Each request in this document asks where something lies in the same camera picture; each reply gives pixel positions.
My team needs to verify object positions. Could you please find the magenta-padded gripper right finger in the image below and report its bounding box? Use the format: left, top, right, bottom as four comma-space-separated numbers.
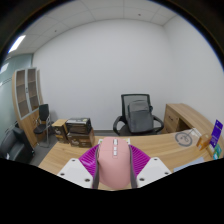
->
128, 143, 172, 189

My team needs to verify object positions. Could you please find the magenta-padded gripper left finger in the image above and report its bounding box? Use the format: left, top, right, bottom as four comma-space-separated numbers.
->
57, 143, 101, 190

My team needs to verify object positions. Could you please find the pink computer mouse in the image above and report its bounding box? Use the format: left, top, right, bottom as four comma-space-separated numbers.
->
96, 137, 132, 191

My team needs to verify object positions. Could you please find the large brown cardboard box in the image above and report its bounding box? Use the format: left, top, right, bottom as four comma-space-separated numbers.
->
66, 128, 96, 149

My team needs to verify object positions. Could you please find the brown cardboard box white logo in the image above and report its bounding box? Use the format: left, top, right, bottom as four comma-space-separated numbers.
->
51, 118, 70, 144

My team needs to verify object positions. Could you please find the black cardboard box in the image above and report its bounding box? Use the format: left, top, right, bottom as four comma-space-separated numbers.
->
64, 117, 93, 135

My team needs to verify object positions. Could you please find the grey backpack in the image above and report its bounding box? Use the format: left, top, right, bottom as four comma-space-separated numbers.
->
127, 99, 155, 134

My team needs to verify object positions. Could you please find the orange-brown small box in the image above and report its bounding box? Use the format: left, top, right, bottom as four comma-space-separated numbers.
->
195, 133, 213, 151

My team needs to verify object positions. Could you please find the wooden side desk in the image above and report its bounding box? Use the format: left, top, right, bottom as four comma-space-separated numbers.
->
164, 102, 224, 141

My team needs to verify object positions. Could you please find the black leather armchair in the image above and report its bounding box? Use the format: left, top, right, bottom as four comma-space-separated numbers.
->
0, 126, 36, 164

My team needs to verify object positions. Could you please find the small black visitor chair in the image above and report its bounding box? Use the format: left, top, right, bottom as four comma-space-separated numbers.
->
33, 103, 54, 148

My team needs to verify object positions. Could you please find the purple hanging package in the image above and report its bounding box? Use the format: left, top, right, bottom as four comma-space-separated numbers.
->
209, 119, 224, 149

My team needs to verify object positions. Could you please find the black mesh office chair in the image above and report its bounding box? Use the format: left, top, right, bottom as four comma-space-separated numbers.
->
112, 93, 166, 137

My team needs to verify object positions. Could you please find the wooden glass-door shelf unit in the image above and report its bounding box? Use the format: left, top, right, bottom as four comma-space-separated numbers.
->
11, 67, 44, 148

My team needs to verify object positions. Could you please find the long ceiling light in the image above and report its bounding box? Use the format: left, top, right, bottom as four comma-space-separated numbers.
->
7, 34, 27, 54

